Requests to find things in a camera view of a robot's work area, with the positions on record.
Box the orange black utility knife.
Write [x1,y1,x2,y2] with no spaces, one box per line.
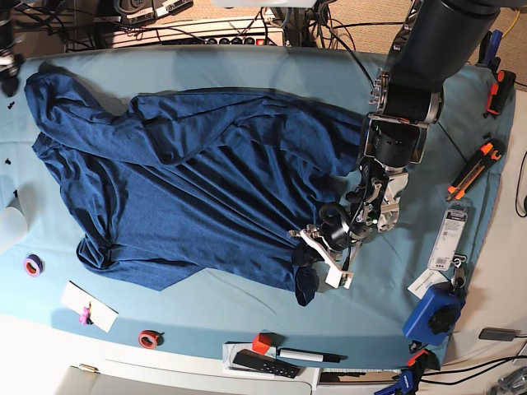
[445,139,506,202]

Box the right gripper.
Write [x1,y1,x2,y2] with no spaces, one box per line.
[1,53,25,97]

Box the white black marker pen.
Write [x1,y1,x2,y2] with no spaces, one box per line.
[277,348,347,363]

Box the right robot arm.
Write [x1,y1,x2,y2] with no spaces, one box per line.
[1,1,25,97]

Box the red tape roll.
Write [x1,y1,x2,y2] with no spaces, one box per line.
[138,330,163,350]

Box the black remote control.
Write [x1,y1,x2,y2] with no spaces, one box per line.
[233,349,301,379]

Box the white power strip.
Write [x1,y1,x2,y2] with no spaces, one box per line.
[103,16,284,49]

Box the dark blue t-shirt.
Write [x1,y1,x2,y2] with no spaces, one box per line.
[25,70,361,305]

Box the purple tape roll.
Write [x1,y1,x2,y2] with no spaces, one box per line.
[23,254,44,277]

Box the red cube block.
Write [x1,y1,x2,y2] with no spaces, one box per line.
[251,333,272,356]

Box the small pink toy figure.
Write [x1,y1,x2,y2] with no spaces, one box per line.
[79,303,93,325]

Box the white paper card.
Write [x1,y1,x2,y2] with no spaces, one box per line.
[61,281,119,332]

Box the black zip tie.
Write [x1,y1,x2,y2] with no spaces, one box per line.
[436,121,468,164]

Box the black phone device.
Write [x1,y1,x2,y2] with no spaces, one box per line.
[478,328,517,342]

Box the light blue table cloth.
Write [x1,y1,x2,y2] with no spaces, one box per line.
[1,45,520,369]

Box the blue black clamp top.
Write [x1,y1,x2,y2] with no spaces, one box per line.
[476,30,503,72]

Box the blue black clamp bottom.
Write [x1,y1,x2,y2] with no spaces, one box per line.
[374,349,440,395]

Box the white label card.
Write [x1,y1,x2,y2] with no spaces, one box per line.
[408,268,448,300]

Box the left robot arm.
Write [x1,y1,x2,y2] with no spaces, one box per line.
[292,0,519,267]

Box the clear blister retail package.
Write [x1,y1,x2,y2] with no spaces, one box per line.
[427,202,469,271]

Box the blue box with knob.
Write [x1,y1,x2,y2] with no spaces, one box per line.
[403,282,466,346]

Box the blue black clamp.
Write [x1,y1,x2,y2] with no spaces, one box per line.
[476,30,503,72]
[374,349,440,395]

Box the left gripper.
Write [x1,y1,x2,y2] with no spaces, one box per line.
[291,216,358,266]

